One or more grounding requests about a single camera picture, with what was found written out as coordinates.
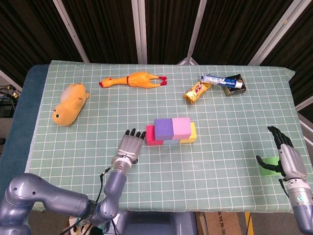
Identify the white partition post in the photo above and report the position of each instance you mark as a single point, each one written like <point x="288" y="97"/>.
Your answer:
<point x="196" y="29"/>
<point x="71" y="29"/>
<point x="275" y="33"/>
<point x="139" y="31"/>

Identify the yellow foam cube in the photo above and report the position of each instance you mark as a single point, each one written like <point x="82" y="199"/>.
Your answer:
<point x="192" y="135"/>

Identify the pink foam cube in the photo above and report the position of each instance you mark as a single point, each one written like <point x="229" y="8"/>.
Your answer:
<point x="181" y="128"/>

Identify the white side frame bar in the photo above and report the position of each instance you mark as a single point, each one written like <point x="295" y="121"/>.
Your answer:
<point x="9" y="79"/>
<point x="304" y="104"/>

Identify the dark tin can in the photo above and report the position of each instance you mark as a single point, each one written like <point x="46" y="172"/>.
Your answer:
<point x="233" y="91"/>

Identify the brown cardboard box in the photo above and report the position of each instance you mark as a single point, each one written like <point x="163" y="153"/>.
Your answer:
<point x="222" y="224"/>

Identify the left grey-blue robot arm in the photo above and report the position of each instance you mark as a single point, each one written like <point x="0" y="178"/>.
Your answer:
<point x="115" y="183"/>

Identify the light blue foam cube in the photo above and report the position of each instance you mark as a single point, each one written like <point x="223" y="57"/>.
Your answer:
<point x="171" y="142"/>

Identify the green foam cube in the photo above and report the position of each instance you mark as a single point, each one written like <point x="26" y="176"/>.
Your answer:
<point x="269" y="166"/>

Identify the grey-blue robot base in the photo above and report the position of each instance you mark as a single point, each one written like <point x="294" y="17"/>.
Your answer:
<point x="159" y="224"/>

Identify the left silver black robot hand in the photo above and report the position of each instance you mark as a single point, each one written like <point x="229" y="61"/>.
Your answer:
<point x="129" y="145"/>

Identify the dark pleated curtain panel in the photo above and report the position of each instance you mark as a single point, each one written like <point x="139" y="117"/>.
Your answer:
<point x="300" y="49"/>
<point x="232" y="29"/>
<point x="168" y="29"/>
<point x="105" y="29"/>
<point x="29" y="36"/>

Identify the gold snack packet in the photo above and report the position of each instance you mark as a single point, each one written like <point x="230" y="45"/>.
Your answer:
<point x="195" y="93"/>

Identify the yellow rubber chicken toy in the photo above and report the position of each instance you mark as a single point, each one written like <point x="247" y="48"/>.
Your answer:
<point x="137" y="79"/>

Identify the red foam cube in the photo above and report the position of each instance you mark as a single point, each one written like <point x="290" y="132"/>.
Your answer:
<point x="150" y="135"/>

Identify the white blue toothpaste tube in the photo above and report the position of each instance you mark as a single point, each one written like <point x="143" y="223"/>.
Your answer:
<point x="220" y="80"/>

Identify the colourful plastic packet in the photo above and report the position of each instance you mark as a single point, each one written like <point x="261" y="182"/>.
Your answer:
<point x="80" y="224"/>

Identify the green checked tablecloth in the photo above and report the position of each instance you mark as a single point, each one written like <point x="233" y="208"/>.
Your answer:
<point x="156" y="110"/>

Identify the purple foam cube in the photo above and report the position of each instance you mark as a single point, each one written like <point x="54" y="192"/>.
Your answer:
<point x="163" y="129"/>

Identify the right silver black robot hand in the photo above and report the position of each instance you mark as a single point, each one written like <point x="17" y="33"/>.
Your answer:
<point x="291" y="161"/>

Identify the yellow plush animal toy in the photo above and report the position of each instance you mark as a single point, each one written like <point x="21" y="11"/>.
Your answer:
<point x="71" y="105"/>

